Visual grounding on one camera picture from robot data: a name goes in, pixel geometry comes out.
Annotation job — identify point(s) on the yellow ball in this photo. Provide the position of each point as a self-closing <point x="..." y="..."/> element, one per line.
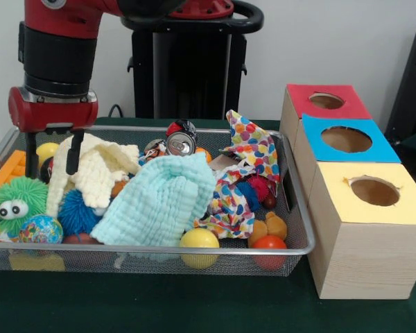
<point x="199" y="243"/>
<point x="46" y="151"/>

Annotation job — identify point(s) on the dark green tablecloth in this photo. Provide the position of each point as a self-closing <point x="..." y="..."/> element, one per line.
<point x="159" y="305"/>

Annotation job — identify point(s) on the cream waffle cloth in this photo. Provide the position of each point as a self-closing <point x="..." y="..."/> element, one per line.
<point x="97" y="166"/>

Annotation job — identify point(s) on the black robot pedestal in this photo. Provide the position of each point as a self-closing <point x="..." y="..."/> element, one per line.
<point x="194" y="69"/>

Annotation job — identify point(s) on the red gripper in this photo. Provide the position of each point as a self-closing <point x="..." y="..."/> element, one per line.
<point x="55" y="114"/>

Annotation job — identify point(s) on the orange ladder-shaped block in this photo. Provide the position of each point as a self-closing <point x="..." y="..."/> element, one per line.
<point x="10" y="170"/>

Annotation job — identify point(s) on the polka dot cloth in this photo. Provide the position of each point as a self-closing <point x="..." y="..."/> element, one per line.
<point x="253" y="145"/>

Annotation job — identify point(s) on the green spiky ball with eyes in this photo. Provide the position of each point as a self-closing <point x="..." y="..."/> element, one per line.
<point x="21" y="197"/>

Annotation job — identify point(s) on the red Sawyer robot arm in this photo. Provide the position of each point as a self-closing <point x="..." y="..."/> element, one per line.
<point x="59" y="52"/>

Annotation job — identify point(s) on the crushed soda can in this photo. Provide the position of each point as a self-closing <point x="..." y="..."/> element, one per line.
<point x="180" y="144"/>

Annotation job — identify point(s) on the black panel stand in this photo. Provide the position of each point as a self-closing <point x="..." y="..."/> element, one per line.
<point x="409" y="86"/>

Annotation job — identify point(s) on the red orange ball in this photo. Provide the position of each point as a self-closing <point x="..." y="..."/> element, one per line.
<point x="269" y="247"/>

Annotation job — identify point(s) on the mint green cloth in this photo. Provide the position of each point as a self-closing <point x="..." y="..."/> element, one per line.
<point x="159" y="204"/>

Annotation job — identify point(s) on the blue spiky ball with eyes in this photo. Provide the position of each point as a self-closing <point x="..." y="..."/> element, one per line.
<point x="74" y="215"/>

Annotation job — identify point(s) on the globe print ball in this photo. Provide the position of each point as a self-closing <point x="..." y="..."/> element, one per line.
<point x="41" y="229"/>

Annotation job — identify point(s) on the wooden three-hole box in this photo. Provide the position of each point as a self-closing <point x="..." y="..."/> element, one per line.
<point x="364" y="260"/>

